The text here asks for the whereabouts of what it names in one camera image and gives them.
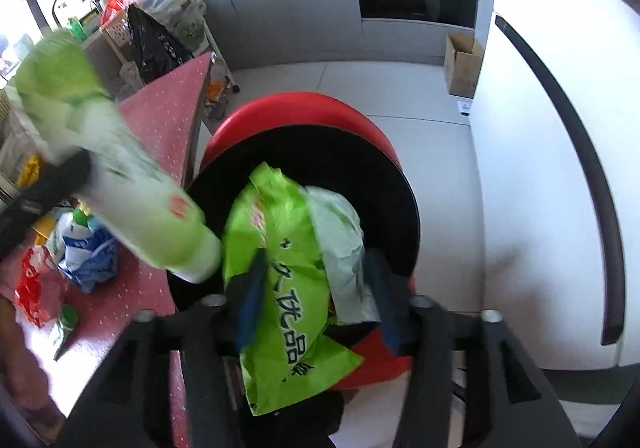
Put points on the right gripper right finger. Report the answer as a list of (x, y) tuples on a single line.
[(508, 402)]

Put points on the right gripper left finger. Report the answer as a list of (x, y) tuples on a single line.
[(126, 403)]

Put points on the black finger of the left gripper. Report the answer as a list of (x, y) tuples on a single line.
[(58, 184)]

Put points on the white bottle green cap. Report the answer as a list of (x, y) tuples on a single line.
[(58, 95)]

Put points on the green snack bag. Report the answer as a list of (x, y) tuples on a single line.
[(313, 244)]

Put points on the grey kitchen cabinet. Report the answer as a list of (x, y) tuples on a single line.
[(255, 33)]

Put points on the blue white plastic wrapper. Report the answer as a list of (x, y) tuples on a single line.
[(83, 249)]

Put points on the red plastic wrapper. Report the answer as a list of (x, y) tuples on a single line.
[(40, 289)]

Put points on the red stool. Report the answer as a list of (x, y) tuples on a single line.
[(294, 109)]

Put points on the black plastic bag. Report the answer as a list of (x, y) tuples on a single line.
[(156, 51)]

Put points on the white refrigerator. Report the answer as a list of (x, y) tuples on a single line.
[(543, 252)]

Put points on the cardboard box on floor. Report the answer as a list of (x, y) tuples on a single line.
[(463, 60)]

